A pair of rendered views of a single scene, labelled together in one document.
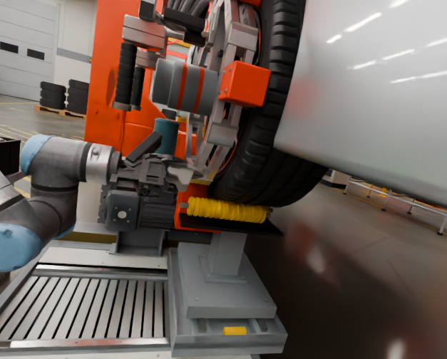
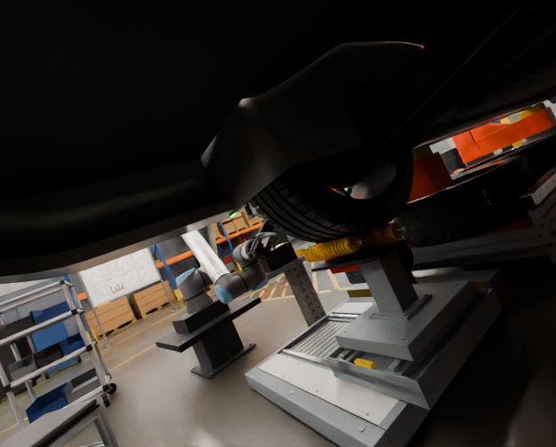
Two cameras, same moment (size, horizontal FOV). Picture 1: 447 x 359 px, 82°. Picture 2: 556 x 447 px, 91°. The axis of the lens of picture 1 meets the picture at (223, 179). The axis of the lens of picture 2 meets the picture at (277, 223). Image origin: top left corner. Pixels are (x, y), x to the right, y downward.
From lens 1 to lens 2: 1.02 m
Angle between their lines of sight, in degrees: 75
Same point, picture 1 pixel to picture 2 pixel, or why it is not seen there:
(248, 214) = (334, 247)
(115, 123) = not seen: hidden behind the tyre
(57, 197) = (246, 270)
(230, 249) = (378, 284)
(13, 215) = (220, 281)
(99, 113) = not seen: hidden behind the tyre
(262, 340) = (392, 381)
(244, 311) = (376, 347)
